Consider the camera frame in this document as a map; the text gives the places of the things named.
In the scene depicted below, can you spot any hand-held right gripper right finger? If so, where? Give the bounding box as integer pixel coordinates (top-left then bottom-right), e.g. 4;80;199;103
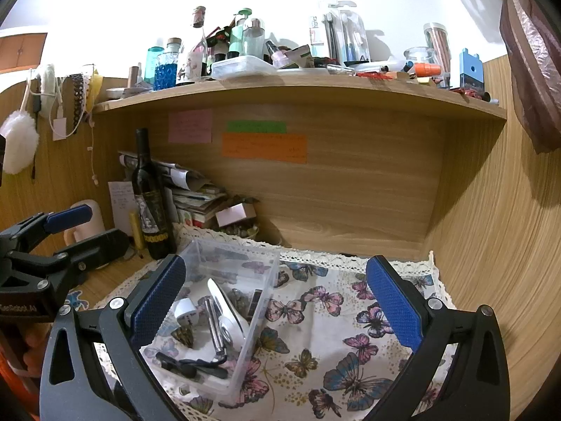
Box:
365;254;511;421

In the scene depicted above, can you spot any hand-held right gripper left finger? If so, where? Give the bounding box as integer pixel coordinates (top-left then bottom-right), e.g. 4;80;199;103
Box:
39;253;189;421

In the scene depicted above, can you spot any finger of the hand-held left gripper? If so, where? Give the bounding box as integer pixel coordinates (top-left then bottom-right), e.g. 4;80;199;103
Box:
0;205;94;255
6;228;131;288

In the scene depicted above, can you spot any white power adapter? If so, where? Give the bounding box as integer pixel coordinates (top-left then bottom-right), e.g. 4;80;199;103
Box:
171;298;203;329

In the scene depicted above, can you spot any silver metal rod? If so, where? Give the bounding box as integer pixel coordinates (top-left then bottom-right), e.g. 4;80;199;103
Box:
201;296;229;356

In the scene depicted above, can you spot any white oval plastic dish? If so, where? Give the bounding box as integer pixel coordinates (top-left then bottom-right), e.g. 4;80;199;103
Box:
206;278;251;347

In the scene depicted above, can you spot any clear plastic storage container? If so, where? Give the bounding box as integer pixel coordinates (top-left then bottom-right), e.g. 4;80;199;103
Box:
139;239;281;406

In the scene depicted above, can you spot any person's left hand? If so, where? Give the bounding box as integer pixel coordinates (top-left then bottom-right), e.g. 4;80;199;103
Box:
20;322;51;373

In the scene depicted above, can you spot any beige plastic object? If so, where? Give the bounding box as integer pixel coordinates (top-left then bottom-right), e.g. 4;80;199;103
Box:
65;199;106;246

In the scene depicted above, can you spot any yellow tube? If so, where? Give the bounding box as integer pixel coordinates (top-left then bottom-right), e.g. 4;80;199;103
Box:
129;213;143;248

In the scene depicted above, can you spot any white paper note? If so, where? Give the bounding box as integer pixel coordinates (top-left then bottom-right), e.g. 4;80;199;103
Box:
107;180;137;238

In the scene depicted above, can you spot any butterfly print lace tablecloth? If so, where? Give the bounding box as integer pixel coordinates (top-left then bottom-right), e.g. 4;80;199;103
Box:
61;223;459;421

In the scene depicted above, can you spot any dark wine bottle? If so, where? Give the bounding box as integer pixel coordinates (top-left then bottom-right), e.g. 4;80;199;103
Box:
131;128;177;260

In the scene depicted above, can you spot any white fluffy puff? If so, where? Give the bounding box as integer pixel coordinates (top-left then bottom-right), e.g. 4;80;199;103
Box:
0;112;40;175

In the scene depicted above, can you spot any pile of magazines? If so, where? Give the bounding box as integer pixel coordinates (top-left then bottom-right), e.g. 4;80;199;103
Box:
117;150;229;229

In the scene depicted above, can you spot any bowl of pebbles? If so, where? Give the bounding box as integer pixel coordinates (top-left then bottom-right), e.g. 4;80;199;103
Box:
219;223;261;242

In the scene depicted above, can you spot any small pink box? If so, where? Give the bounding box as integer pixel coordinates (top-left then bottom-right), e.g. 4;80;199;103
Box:
215;204;257;229

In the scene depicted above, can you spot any black lace headband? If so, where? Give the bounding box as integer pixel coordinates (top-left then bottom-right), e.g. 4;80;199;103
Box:
71;74;87;135

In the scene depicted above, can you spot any yellow headband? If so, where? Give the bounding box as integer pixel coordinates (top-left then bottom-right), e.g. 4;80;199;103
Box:
87;69;106;112

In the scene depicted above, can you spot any white fluffy headband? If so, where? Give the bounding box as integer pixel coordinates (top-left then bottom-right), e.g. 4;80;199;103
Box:
37;64;61;98

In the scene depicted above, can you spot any pink sticky note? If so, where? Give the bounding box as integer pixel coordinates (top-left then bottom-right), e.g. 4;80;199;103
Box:
169;109;214;143

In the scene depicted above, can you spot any teal plastic bottle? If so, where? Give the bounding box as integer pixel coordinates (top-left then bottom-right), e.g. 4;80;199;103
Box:
144;46;165;84

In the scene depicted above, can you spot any blue glass bottle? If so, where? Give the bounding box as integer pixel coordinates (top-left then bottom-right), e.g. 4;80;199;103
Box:
154;38;182;91

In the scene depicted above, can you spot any orange sticky note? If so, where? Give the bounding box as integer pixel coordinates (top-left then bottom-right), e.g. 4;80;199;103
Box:
221;133;308;164

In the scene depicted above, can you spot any white printed mug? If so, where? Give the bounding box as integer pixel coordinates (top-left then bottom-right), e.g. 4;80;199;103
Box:
177;50;205;85

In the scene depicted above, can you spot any green sticky note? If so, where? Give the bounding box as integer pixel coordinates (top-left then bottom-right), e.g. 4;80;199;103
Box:
227;120;288;134

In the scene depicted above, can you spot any tall clear glass bottle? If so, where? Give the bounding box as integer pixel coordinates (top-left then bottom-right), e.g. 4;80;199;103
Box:
190;6;209;80

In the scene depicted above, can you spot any clear lidded plastic box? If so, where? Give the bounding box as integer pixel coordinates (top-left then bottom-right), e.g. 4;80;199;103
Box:
211;55;277;81

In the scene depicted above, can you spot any wooden shelf board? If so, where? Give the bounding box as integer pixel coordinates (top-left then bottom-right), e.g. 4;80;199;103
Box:
92;69;509;120

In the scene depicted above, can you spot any orange capped tube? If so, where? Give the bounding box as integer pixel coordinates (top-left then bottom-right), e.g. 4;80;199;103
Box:
412;62;442;78

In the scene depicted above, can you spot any blue plastic block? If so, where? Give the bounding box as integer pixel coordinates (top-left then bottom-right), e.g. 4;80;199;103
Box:
459;48;484;93

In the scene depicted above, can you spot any short glass jar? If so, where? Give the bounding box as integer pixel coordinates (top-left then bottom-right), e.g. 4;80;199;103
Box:
403;47;434;71

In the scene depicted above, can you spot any mint green pump bottle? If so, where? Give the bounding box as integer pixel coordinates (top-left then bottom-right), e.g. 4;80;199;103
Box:
228;8;253;59

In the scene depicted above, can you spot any clear tube of sticks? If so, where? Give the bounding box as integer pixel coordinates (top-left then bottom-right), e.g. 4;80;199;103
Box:
423;22;452;87

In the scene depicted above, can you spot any frosted bottle with silver cap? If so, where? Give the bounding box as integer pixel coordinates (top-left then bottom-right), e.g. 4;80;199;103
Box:
242;18;267;59

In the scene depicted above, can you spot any pink nail polish bottle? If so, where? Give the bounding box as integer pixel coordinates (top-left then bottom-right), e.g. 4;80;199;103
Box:
265;40;288;69

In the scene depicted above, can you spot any brown curtain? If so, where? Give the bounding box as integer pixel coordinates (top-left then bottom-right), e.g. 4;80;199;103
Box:
442;0;561;155

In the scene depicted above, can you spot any toothbrush blister pack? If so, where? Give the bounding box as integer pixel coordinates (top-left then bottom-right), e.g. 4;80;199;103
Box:
309;0;365;63

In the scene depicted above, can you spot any white earphone cable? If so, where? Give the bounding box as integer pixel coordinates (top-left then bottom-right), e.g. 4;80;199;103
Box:
89;113;98;186

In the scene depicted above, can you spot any white charger cable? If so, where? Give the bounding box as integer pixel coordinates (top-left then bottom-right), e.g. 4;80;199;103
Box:
25;69;68;142

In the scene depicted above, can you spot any wooden wall cabinet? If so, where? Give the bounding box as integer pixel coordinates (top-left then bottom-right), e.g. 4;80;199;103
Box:
0;31;48;72

